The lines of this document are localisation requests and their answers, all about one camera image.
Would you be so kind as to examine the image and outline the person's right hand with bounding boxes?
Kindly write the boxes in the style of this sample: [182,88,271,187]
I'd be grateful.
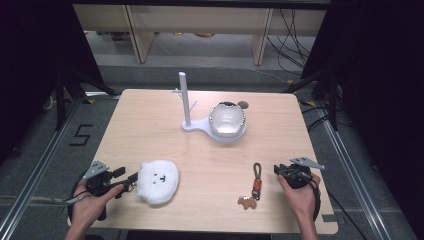
[277,173,322,222]

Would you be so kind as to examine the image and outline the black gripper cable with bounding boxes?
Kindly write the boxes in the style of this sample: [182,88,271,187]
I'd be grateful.
[301,171,323,223]

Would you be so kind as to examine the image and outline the bunch of black cables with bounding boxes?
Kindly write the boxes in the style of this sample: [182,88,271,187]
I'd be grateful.
[265,8,317,77]

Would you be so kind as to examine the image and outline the white bowl with silver rim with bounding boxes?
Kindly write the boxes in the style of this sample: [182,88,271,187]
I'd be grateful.
[208,101,248,139]

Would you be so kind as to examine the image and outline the brown dog charm keychain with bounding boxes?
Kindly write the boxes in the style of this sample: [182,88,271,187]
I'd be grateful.
[237,162,263,211]

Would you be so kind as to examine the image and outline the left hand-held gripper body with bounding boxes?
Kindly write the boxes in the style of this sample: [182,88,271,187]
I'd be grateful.
[83,160,117,198]

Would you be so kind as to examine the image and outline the black cable with grey plug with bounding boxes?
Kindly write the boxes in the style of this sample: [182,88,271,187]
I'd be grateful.
[63,169,88,223]

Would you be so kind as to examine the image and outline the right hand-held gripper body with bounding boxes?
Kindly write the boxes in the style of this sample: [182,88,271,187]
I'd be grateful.
[282,156,326,190]

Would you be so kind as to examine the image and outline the beige desk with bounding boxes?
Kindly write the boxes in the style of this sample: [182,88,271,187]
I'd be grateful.
[72,3,328,66]

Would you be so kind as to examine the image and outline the aluminium rail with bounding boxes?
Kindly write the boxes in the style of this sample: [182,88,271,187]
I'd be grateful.
[0,91,121,240]
[299,99,392,240]

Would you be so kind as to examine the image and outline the person's left hand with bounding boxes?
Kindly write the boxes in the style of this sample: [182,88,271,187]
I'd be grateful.
[68,181,125,231]

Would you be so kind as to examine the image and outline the black metal stand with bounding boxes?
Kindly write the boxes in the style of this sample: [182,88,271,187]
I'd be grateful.
[282,64,342,132]
[54,64,122,132]

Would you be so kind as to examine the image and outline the white plush bear keychain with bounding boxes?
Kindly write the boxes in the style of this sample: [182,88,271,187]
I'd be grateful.
[134,159,180,206]

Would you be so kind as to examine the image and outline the white tree-shaped stand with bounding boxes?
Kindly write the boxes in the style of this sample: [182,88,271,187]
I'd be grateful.
[171,71,248,145]

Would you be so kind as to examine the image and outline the dark curtain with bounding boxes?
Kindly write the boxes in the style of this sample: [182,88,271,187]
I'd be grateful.
[300,0,424,231]
[0,0,106,166]

